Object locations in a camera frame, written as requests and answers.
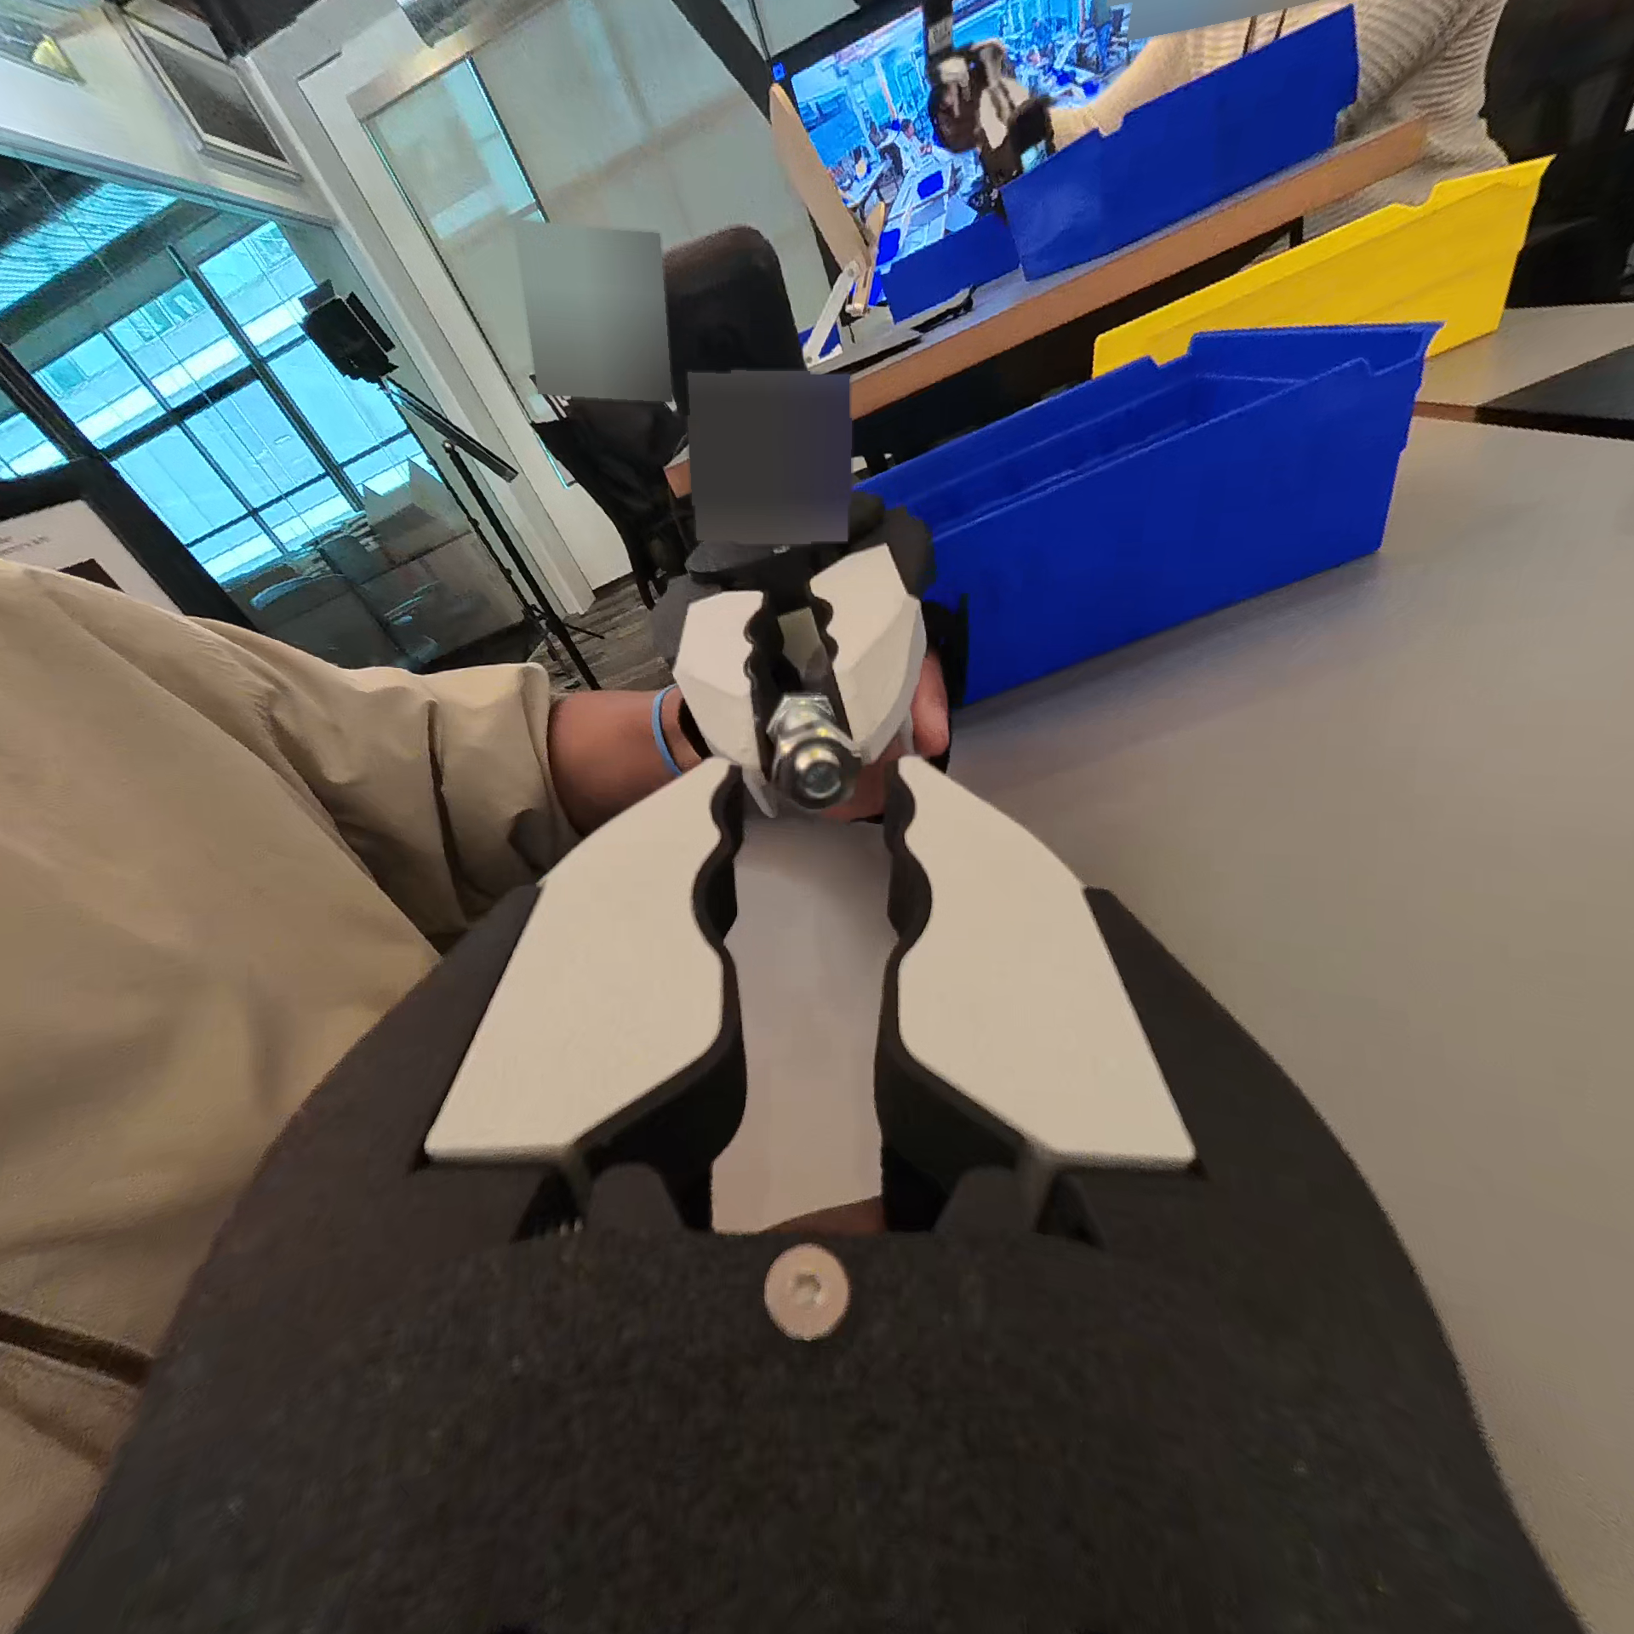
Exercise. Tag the blue wristband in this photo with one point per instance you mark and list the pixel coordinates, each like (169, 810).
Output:
(666, 735)

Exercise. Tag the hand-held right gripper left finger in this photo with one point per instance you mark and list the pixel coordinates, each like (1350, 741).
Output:
(588, 996)

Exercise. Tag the steel hex bolt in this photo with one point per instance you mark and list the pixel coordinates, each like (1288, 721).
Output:
(804, 715)

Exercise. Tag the black flat pad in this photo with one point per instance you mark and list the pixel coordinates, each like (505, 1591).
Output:
(1582, 391)

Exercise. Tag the long blue bin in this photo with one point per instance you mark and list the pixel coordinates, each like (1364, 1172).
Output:
(1211, 139)

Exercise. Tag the person's left forearm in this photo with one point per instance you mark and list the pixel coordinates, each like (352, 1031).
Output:
(254, 828)

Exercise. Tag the blue plastic bin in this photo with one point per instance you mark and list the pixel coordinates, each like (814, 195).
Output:
(1148, 513)

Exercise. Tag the wooden board document stand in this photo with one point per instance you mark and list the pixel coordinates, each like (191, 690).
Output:
(824, 194)

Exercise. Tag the yellow plastic bin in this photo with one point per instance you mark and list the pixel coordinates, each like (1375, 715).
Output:
(1340, 280)

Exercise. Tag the steel hex nut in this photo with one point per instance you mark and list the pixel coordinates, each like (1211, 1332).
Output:
(817, 777)

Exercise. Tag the small blue bin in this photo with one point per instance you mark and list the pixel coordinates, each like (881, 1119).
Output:
(945, 275)

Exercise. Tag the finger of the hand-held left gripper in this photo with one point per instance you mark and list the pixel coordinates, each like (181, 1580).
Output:
(717, 677)
(881, 649)

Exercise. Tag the wooden-edged table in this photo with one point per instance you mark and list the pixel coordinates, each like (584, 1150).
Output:
(1148, 265)

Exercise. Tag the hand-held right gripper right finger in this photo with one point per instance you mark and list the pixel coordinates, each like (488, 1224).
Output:
(1032, 996)

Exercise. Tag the large display screen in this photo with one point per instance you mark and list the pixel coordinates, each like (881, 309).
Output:
(896, 88)

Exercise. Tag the person's left hand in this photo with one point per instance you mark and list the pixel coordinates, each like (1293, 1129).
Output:
(932, 729)

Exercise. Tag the framed wall poster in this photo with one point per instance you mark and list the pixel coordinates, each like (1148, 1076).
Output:
(75, 549)

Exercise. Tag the studio light on tripod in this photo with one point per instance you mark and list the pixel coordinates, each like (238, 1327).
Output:
(345, 333)

